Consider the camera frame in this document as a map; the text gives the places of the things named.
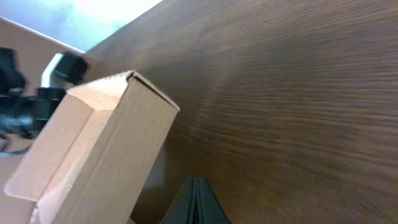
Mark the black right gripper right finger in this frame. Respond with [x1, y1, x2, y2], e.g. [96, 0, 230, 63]
[197, 178, 231, 224]

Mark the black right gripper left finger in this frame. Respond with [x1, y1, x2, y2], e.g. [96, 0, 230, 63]
[159, 177, 197, 224]

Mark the brown cardboard box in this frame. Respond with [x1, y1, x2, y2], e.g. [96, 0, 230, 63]
[1, 70, 180, 223]

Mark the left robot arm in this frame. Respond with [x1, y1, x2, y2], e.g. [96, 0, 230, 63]
[1, 47, 89, 139]

